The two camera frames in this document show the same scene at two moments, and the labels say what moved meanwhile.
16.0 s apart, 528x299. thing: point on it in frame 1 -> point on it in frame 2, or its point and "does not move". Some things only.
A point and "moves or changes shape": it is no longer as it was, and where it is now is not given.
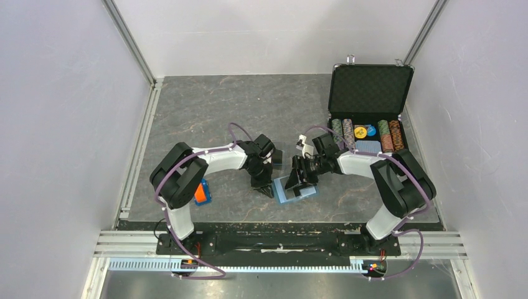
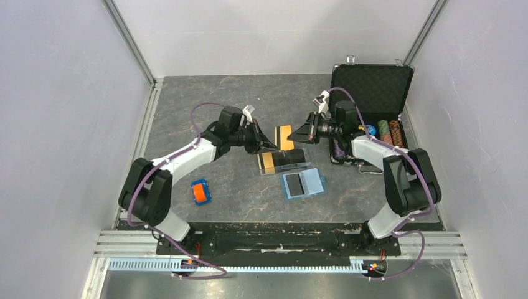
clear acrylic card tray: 282,164 moves or changes shape
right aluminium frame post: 425,31 does not move
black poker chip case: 366,103 does not move
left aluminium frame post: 129,38 does not move
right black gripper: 305,177 -> 306,133
